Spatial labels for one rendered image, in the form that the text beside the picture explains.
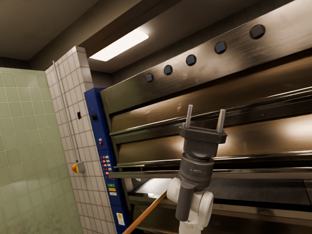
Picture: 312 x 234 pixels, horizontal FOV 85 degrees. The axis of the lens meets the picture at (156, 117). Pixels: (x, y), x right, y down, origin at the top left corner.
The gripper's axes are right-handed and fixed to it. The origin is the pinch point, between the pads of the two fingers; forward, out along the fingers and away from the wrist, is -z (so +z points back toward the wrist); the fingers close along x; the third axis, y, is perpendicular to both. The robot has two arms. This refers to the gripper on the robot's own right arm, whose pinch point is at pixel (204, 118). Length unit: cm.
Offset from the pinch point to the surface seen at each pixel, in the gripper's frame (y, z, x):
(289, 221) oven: 37, 49, -53
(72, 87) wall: 113, 5, 116
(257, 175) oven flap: 29.5, 25.9, -30.9
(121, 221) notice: 81, 112, 42
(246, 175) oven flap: 31.5, 27.5, -27.1
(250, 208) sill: 43, 51, -38
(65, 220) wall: 101, 147, 109
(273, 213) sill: 39, 49, -47
